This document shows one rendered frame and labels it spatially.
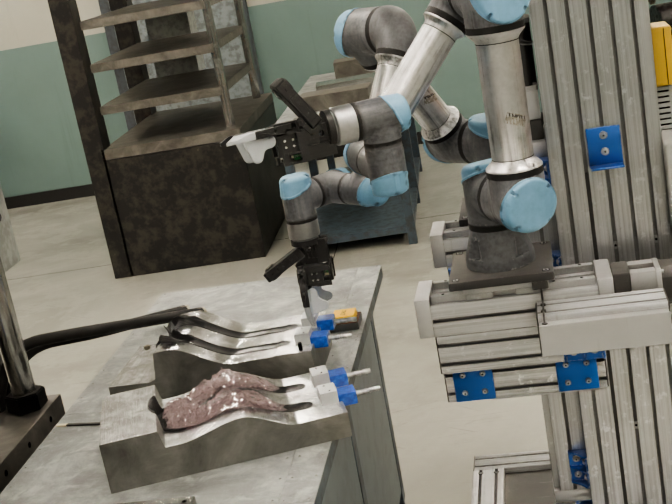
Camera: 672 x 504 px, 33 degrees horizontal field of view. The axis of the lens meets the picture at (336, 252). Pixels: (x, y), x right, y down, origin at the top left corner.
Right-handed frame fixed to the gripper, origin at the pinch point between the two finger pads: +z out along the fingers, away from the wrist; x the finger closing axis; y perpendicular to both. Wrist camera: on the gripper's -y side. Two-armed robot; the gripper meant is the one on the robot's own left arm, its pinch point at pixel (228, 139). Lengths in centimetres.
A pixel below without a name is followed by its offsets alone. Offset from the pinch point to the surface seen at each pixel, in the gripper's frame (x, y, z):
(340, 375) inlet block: 25, 56, -17
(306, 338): 42, 50, -15
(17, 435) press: 65, 59, 54
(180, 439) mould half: 15, 57, 21
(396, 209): 437, 76, -166
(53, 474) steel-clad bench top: 33, 62, 47
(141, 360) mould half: 71, 50, 22
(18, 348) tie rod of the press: 76, 40, 50
